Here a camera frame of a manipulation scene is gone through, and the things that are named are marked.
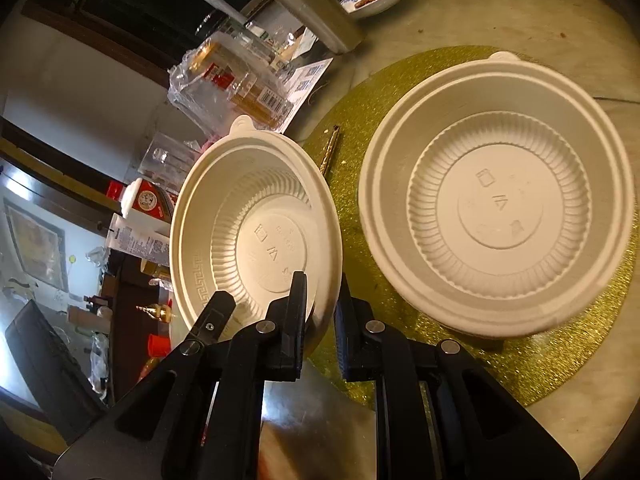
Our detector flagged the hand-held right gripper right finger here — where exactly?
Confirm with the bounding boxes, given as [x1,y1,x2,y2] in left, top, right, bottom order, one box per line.
[334,297,581,480]

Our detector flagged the clear bag with box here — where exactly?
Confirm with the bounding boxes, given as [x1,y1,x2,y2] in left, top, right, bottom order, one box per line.
[167,30,296,133]

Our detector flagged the steel thermos flask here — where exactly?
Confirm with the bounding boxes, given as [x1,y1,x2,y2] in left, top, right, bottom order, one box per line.
[250,0,363,53]

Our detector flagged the red and white box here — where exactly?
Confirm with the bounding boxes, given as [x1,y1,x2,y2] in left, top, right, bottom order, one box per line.
[107,177,176,221]

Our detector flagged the small cream ribbed bowl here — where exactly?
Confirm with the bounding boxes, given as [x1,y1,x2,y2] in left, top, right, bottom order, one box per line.
[169,115,345,356]

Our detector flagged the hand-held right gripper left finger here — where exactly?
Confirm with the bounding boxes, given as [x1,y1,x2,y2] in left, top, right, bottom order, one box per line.
[107,271,308,480]

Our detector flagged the amber jar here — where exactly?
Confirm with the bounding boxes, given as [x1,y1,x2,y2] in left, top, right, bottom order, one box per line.
[140,259,173,281]

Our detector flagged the large cream ribbed bowl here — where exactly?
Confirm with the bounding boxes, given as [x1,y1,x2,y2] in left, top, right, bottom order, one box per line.
[358,51,632,335]

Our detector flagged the white squeeze tube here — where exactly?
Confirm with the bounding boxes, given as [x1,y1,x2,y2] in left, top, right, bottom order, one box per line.
[106,212,173,266]

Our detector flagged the printed paper sheets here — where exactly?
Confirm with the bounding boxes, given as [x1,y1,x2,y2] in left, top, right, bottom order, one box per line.
[272,57,335,133]

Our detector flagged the framed wall picture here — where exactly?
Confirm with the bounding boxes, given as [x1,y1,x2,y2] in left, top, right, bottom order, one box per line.
[2,197,68,291]

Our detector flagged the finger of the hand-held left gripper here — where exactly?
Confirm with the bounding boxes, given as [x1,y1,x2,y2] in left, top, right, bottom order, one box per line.
[186,290,237,345]

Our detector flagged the gold pagoda ornament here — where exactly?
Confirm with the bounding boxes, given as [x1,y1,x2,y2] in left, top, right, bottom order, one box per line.
[136,302,176,322]

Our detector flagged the black case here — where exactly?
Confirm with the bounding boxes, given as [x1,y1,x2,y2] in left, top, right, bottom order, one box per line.
[5,300,106,441]

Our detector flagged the gold glitter round mat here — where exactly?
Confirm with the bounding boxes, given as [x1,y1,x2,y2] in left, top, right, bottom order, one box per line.
[295,46,640,408]

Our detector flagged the thin gold stick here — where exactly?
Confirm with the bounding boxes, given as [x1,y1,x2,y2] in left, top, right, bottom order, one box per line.
[320,125,342,173]

